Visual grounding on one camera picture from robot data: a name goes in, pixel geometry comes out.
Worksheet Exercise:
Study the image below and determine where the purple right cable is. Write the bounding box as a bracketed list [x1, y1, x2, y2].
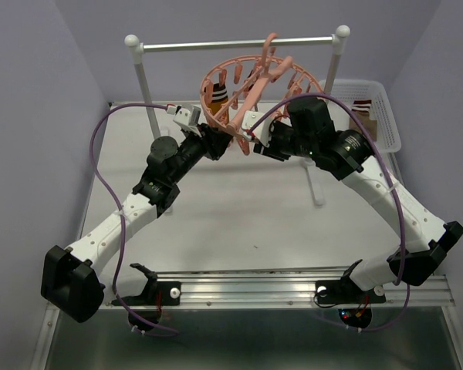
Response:
[246, 92, 412, 333]

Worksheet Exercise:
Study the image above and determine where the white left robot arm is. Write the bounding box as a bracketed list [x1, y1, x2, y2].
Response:
[41, 124, 232, 323]

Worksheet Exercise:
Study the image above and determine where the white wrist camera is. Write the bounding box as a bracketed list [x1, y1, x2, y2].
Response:
[242, 110, 272, 147]
[166, 104, 201, 137]

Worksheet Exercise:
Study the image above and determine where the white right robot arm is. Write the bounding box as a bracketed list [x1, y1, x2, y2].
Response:
[246, 93, 463, 305]

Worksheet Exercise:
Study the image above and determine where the aluminium mounting rail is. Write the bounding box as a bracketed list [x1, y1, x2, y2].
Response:
[100, 265, 457, 308]

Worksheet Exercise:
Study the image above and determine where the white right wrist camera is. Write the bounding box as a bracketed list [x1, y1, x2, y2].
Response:
[242, 110, 272, 147]

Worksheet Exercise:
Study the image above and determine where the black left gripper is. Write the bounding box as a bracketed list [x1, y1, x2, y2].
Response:
[170, 123, 234, 184]

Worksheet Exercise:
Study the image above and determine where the brown striped sock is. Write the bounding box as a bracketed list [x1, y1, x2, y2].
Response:
[242, 69, 260, 100]

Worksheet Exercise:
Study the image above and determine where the pink round clip hanger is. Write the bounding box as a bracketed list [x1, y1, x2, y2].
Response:
[200, 32, 323, 155]

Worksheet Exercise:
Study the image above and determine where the white clothes rack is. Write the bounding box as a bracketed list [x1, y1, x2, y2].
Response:
[123, 25, 351, 213]

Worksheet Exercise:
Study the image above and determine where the mustard yellow sock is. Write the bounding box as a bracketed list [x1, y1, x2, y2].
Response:
[208, 82, 228, 115]

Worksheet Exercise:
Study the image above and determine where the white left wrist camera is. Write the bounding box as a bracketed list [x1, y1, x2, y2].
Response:
[166, 104, 201, 137]

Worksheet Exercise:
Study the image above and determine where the brown sock in basket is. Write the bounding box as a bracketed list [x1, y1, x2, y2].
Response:
[351, 99, 378, 141]

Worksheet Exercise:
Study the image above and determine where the white plastic basket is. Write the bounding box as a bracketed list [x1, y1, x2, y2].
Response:
[331, 79, 401, 153]

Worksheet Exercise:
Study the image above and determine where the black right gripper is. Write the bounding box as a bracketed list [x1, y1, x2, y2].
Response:
[253, 119, 316, 162]

